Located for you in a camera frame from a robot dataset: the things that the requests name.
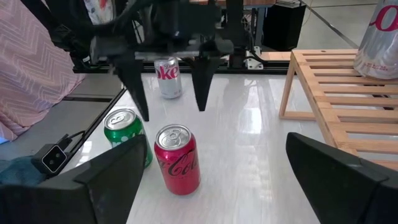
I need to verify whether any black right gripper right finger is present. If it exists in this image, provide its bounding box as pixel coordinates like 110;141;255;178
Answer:
285;131;398;224

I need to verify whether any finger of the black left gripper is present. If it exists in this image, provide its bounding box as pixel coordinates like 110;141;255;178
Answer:
108;57;150;123
188;57;222;112

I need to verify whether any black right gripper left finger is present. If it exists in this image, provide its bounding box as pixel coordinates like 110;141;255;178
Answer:
0;134;149;224

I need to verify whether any green Sprite can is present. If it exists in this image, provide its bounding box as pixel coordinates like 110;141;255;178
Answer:
103;108;154;169

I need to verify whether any red Coca-Cola Zero can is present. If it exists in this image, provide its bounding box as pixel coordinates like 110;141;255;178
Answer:
154;123;201;196

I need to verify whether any silver Diet Coke can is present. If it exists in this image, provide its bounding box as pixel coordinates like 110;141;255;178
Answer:
353;0;398;80
154;57;183;100

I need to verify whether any wooden slatted shelf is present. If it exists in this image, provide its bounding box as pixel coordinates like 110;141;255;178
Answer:
279;49;398;172

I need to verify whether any person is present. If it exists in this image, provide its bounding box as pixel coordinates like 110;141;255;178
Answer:
0;0;86;187
83;0;125;25

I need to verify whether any black cabinet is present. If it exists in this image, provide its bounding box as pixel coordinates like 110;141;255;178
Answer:
262;2;307;52

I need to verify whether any small black table camera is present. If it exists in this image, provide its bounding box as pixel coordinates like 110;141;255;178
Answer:
30;142;68;179

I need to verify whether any silver metal bracket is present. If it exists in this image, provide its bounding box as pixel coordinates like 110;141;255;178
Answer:
244;45;264;70

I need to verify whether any black camera cable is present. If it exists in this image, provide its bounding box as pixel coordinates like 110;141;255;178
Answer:
63;129;86;147

